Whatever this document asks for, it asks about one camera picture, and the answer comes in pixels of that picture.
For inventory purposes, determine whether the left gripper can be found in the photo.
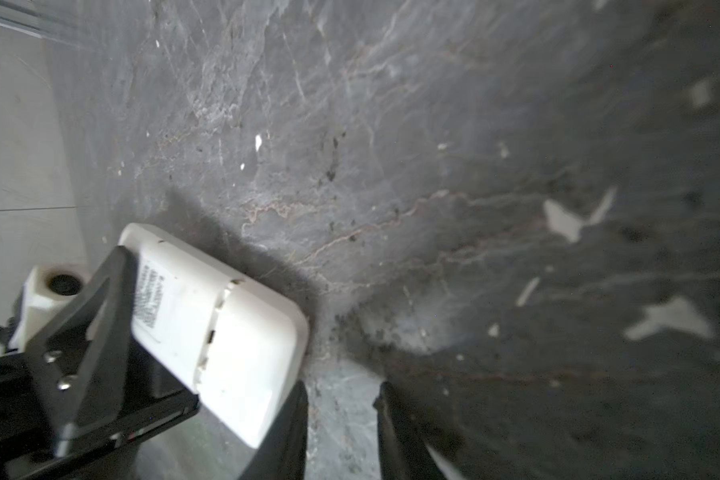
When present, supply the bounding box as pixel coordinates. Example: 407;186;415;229
0;246;200;479

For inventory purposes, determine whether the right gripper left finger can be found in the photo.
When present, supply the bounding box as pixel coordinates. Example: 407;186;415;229
238;380;309;480

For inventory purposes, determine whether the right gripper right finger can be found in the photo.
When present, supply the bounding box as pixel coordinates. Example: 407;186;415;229
373;381;446;480

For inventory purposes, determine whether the white remote control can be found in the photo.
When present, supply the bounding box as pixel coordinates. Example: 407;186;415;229
119;223;309;449

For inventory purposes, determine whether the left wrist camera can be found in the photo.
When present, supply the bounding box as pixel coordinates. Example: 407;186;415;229
6;263;91;352

